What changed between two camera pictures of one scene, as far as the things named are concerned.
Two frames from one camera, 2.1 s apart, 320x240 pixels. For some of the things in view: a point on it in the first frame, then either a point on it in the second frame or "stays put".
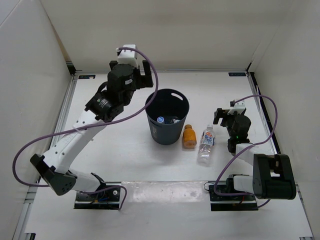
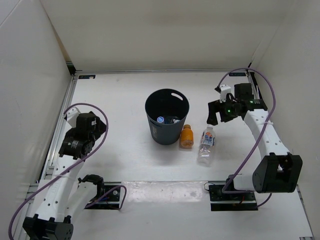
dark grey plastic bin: x=167 y=113 stays put
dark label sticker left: x=87 y=76 stays put
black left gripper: x=144 y=81 to x=100 y=127
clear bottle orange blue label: x=207 y=141 stays put
